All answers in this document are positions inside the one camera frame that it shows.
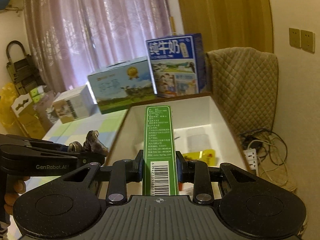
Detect light blue milk carton box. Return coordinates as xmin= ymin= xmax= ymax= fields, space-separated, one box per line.
xmin=88 ymin=57 xmax=156 ymax=114

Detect checkered bed sheet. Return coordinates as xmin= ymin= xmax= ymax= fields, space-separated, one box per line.
xmin=24 ymin=108 xmax=130 ymax=193

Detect dark blue milk carton box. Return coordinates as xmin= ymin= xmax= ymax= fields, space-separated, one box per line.
xmin=146 ymin=33 xmax=207 ymax=98

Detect yellow plastic bag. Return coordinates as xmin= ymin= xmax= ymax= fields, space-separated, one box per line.
xmin=1 ymin=83 xmax=21 ymax=135

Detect green spray medicine box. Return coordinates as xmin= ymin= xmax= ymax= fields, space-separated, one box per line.
xmin=143 ymin=106 xmax=179 ymax=196

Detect mustard yellow curtain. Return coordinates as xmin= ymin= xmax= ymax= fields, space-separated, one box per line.
xmin=178 ymin=0 xmax=273 ymax=53

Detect beige white product box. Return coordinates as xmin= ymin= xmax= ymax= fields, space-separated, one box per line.
xmin=52 ymin=85 xmax=95 ymax=124

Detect yellow snack packet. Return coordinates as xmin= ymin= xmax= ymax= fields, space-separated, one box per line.
xmin=182 ymin=149 xmax=216 ymax=167

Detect quilted beige chair cover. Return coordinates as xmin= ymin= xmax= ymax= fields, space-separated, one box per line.
xmin=206 ymin=47 xmax=279 ymax=135

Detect person's left hand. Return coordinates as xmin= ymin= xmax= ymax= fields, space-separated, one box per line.
xmin=4 ymin=176 xmax=30 ymax=215

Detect black folding cart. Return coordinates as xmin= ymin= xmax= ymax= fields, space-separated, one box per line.
xmin=6 ymin=40 xmax=46 ymax=95

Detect dark brown hair scrunchie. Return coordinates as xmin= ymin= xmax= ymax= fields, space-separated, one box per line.
xmin=67 ymin=130 xmax=109 ymax=157

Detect pink curtain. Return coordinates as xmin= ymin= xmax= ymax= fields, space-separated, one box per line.
xmin=24 ymin=0 xmax=170 ymax=92

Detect green tissue packs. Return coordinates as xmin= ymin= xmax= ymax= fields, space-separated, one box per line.
xmin=29 ymin=85 xmax=48 ymax=103

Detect red candy packet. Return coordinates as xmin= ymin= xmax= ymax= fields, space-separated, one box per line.
xmin=178 ymin=182 xmax=183 ymax=191

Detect tangled black cables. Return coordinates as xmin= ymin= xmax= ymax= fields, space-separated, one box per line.
xmin=239 ymin=128 xmax=289 ymax=178

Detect white power strip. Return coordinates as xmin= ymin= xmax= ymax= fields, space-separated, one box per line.
xmin=244 ymin=148 xmax=259 ymax=176

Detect brown cardboard carton with handle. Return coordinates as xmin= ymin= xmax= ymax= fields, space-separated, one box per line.
xmin=11 ymin=94 xmax=46 ymax=139

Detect white pill bottle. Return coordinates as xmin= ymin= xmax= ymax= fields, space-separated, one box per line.
xmin=186 ymin=127 xmax=211 ymax=152

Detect brown white storage box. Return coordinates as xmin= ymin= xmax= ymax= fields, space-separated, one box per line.
xmin=102 ymin=92 xmax=252 ymax=201

